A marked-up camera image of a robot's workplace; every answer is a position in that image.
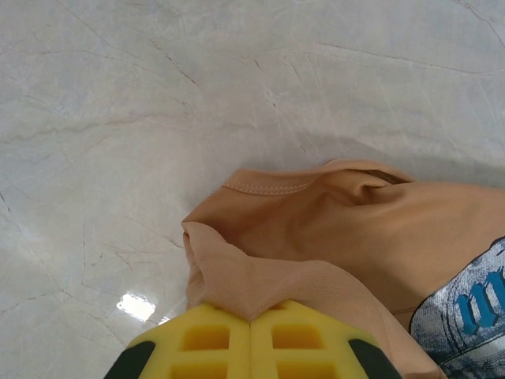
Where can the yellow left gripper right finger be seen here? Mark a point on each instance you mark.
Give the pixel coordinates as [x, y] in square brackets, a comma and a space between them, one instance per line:
[300, 343]

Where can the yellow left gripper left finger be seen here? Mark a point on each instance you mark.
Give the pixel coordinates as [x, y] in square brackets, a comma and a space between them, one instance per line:
[205, 343]

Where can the orange printed t-shirt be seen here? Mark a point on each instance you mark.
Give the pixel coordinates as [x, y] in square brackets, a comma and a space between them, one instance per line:
[335, 237]

